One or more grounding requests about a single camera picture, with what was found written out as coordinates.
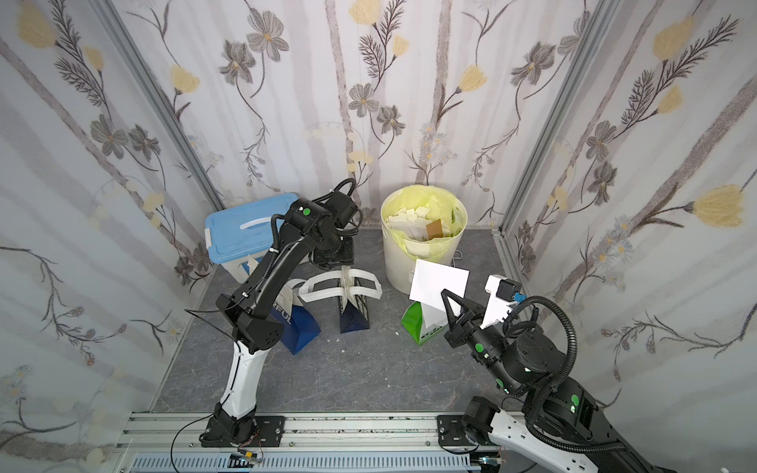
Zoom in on navy paper bag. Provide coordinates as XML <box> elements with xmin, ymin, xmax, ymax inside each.
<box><xmin>270</xmin><ymin>279</ymin><xmax>321</xmax><ymax>355</ymax></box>
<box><xmin>298</xmin><ymin>264</ymin><xmax>384</xmax><ymax>335</ymax></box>

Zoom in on left aluminium frame post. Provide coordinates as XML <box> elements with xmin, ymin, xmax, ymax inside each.
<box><xmin>89</xmin><ymin>0</ymin><xmax>225</xmax><ymax>211</ymax></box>

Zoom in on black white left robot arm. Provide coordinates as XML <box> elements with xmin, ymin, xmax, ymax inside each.
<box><xmin>199</xmin><ymin>177</ymin><xmax>363</xmax><ymax>447</ymax></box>

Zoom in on aluminium frame post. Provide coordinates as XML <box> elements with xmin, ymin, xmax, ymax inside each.
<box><xmin>500</xmin><ymin>0</ymin><xmax>622</xmax><ymax>235</ymax></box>
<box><xmin>89</xmin><ymin>0</ymin><xmax>225</xmax><ymax>211</ymax></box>

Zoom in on torn paper pieces in bin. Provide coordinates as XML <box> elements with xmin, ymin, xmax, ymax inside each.
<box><xmin>386</xmin><ymin>207</ymin><xmax>453</xmax><ymax>259</ymax></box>

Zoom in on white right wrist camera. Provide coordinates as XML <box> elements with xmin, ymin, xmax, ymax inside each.
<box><xmin>480</xmin><ymin>275</ymin><xmax>526</xmax><ymax>329</ymax></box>

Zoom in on white slotted cable duct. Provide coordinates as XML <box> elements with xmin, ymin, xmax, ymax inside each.
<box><xmin>127</xmin><ymin>451</ymin><xmax>481</xmax><ymax>472</ymax></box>

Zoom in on yellow-green bin liner bag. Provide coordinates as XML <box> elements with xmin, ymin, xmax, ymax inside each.
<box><xmin>380</xmin><ymin>184</ymin><xmax>468</xmax><ymax>264</ymax></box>

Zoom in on right aluminium frame post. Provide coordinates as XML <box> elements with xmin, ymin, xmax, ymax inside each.
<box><xmin>500</xmin><ymin>0</ymin><xmax>622</xmax><ymax>235</ymax></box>

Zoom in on green white paper bag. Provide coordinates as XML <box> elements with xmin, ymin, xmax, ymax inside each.
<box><xmin>401</xmin><ymin>302</ymin><xmax>447</xmax><ymax>345</ymax></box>

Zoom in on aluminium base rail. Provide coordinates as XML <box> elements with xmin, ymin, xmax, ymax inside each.
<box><xmin>111</xmin><ymin>411</ymin><xmax>610</xmax><ymax>473</ymax></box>

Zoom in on blue lidded storage box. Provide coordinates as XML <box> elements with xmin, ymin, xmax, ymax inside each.
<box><xmin>204</xmin><ymin>193</ymin><xmax>298</xmax><ymax>283</ymax></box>

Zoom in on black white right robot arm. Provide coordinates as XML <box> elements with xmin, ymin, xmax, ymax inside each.
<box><xmin>441</xmin><ymin>289</ymin><xmax>658</xmax><ymax>472</ymax></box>

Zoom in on cream round trash bin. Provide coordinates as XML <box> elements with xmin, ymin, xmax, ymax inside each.
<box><xmin>379</xmin><ymin>184</ymin><xmax>468</xmax><ymax>295</ymax></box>

